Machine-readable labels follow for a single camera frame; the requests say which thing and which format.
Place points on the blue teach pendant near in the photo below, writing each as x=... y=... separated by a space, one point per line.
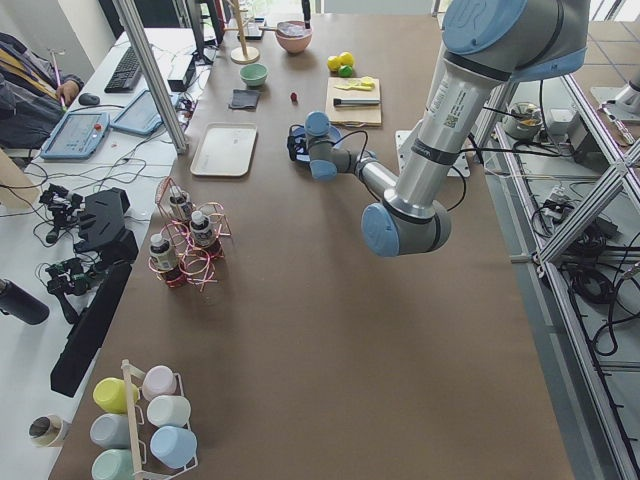
x=76 y=137

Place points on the copper wire bottle rack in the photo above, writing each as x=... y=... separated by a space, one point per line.
x=197 y=264

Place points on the white cup rack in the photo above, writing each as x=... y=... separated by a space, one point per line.
x=136 y=419

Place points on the computer mouse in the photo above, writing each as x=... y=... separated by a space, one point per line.
x=88 y=99

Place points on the seated person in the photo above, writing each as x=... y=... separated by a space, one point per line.
x=33 y=95

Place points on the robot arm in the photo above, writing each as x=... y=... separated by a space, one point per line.
x=484 y=44

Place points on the yellow cup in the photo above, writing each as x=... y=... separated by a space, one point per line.
x=109 y=395

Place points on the grey cup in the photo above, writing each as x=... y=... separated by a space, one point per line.
x=111 y=431

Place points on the yellow lemon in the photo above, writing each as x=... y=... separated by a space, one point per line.
x=346 y=59
x=333 y=63

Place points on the cream rabbit tray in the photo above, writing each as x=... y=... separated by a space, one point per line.
x=225 y=150

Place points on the black water bottle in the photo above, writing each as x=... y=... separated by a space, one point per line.
x=17 y=302

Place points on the green lime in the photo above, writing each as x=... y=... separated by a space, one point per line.
x=345 y=71

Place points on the grey folded cloth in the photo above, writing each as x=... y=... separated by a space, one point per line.
x=243 y=99

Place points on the blue plate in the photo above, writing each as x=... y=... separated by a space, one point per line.
x=334 y=136

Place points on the pink cup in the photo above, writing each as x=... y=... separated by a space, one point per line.
x=159 y=380

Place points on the green bowl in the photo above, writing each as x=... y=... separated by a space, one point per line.
x=254 y=75

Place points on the yellow lemon lower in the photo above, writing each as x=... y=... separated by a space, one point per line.
x=346 y=59

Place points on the drink bottle bottom right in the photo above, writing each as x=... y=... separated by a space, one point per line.
x=165 y=261

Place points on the drink bottle top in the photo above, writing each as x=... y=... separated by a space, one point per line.
x=203 y=234

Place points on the blue cup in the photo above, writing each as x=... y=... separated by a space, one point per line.
x=175 y=447

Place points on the lemon slice upper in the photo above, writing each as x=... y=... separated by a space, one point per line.
x=367 y=83

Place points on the blue teach pendant far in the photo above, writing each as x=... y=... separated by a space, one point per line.
x=139 y=117

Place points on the drink bottle bottom left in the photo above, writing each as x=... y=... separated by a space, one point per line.
x=180 y=204

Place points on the white cup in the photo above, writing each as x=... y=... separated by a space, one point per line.
x=169 y=410

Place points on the mint cup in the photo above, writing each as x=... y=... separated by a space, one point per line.
x=113 y=464

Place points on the yellow plastic knife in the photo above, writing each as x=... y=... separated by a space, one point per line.
x=356 y=86

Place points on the drink bottle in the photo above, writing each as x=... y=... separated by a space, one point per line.
x=203 y=234
x=165 y=261
x=180 y=204

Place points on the black keyboard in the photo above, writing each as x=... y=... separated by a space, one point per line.
x=126 y=74

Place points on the steel muddler black tip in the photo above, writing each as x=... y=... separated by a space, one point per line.
x=355 y=102

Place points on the tape roll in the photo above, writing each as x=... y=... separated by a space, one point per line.
x=48 y=431

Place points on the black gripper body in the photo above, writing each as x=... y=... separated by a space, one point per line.
x=293 y=145

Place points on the yellow lemon upper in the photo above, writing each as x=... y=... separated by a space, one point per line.
x=333 y=63

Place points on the pink bowl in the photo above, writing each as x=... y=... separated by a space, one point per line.
x=293 y=36

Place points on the wooden cutting board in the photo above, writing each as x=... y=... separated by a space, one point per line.
x=354 y=116

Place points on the wooden cup stand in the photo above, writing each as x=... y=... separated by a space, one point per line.
x=244 y=54

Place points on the blue teach pendant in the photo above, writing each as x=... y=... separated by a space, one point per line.
x=139 y=117
x=76 y=137

